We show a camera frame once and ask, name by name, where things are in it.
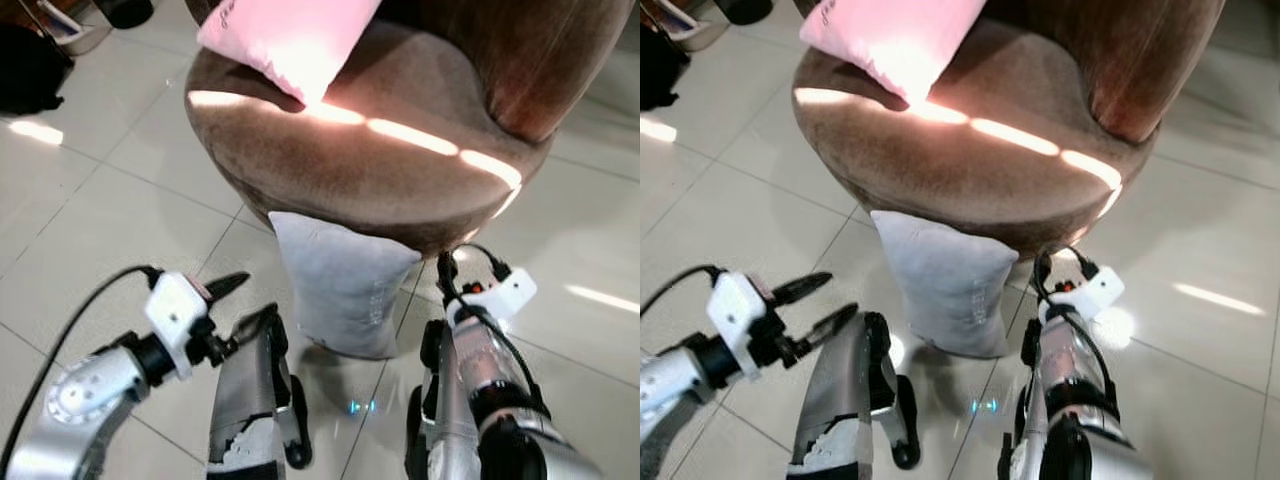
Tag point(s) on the round brown velvet sofa chair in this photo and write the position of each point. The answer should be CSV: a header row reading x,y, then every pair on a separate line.
x,y
960,175
380,170

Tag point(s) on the pink pillow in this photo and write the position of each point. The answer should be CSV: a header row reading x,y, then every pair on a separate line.
x,y
885,40
280,40

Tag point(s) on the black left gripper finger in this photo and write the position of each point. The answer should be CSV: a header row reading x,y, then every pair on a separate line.
x,y
800,288
228,286
255,322
830,325

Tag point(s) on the grey pillow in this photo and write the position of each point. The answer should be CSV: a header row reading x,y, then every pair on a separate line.
x,y
945,285
345,285

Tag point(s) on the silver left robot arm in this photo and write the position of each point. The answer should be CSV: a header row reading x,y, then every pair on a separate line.
x,y
80,395
665,385

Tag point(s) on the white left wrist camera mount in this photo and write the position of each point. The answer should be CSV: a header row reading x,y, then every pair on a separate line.
x,y
175,305
735,305

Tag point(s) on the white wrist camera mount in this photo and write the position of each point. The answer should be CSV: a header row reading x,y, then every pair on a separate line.
x,y
175,305
1095,292
505,293
735,305

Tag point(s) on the black bag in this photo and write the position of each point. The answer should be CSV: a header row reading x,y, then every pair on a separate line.
x,y
30,70
660,70

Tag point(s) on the grey tray with clutter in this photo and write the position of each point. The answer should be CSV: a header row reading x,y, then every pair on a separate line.
x,y
70,25
690,25

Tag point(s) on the grey robot right leg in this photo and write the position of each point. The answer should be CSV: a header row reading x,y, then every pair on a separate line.
x,y
1025,400
430,400

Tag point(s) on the round black object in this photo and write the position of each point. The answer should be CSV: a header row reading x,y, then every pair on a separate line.
x,y
125,10
745,8

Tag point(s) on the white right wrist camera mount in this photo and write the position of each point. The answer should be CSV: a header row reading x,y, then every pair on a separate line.
x,y
1095,292
505,293

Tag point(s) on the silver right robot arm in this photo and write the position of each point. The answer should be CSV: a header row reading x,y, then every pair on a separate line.
x,y
485,355
1065,355

